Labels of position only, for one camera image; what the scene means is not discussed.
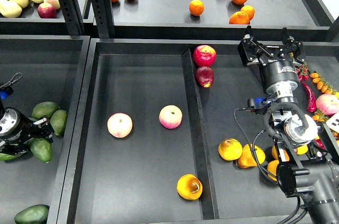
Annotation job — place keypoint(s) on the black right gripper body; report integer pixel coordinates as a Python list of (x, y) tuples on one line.
[(276, 64)]

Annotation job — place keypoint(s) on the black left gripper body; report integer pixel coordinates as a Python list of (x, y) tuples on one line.
[(15, 133)]

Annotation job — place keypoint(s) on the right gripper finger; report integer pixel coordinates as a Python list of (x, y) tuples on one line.
[(284, 35), (248, 33)]

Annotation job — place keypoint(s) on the green avocado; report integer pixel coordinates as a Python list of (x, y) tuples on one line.
[(45, 109), (33, 214), (7, 157), (41, 149), (58, 122)]

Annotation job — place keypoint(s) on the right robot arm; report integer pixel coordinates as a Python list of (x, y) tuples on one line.
[(307, 152)]

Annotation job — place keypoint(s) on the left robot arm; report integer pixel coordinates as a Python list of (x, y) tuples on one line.
[(10, 112)]

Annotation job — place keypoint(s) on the yellow pear by divider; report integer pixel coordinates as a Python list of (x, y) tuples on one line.
[(301, 150)]

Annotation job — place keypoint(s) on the green avocado bottom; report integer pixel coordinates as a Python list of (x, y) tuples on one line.
[(33, 214)]

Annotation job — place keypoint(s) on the yellow orange pear lying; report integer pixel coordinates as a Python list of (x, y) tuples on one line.
[(247, 160)]

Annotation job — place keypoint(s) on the orange front right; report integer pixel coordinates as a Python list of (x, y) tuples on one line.
[(239, 17)]

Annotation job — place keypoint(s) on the orange right small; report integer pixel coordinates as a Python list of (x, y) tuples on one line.
[(249, 10)]

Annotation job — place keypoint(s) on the cherry tomato bunch upper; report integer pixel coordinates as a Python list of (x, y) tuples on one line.
[(302, 72)]

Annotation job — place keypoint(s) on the cherry tomato bunch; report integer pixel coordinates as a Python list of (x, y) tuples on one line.
[(302, 72), (319, 116)]

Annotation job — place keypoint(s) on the orange cherry tomato vine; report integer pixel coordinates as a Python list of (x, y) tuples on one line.
[(322, 85)]

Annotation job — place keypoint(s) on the bright red apple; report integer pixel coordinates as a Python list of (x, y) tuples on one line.
[(204, 55)]

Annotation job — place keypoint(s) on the red chili pepper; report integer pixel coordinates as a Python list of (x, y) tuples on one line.
[(311, 100)]

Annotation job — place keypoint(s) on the orange centre shelf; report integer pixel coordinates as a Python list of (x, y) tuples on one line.
[(196, 7)]

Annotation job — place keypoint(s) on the dark red apple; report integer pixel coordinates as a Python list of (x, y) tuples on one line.
[(204, 76)]

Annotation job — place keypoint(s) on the black left tray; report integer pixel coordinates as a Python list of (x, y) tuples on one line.
[(52, 69)]

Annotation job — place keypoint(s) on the black tray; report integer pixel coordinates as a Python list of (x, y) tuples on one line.
[(134, 179), (52, 69)]

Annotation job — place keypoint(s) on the pink apple right tray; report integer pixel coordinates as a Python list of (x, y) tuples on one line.
[(327, 103)]

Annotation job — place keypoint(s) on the cherry tomato bunch lower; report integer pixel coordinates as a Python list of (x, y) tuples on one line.
[(319, 116)]

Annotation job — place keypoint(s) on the white marker tag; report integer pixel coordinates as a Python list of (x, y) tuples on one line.
[(333, 122)]

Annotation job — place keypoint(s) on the pink apple left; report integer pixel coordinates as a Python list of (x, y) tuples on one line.
[(119, 125)]

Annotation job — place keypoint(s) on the pink apple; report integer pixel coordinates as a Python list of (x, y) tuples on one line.
[(119, 125), (170, 116)]

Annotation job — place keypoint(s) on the black centre tray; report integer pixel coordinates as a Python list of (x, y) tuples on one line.
[(134, 179)]

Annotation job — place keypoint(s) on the black upper right shelf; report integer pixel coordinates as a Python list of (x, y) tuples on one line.
[(306, 20)]

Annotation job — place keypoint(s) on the pink apple centre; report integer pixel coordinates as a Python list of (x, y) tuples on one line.
[(170, 116)]

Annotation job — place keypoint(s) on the red apple on shelf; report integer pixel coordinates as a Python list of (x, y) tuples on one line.
[(47, 11)]

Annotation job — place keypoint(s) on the pale yellow apple front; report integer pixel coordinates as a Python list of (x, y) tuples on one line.
[(10, 9)]

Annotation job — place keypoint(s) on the black tray divider centre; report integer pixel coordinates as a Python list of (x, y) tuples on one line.
[(208, 200)]

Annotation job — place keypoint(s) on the black perforated post left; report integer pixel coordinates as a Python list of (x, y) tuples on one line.
[(72, 16)]

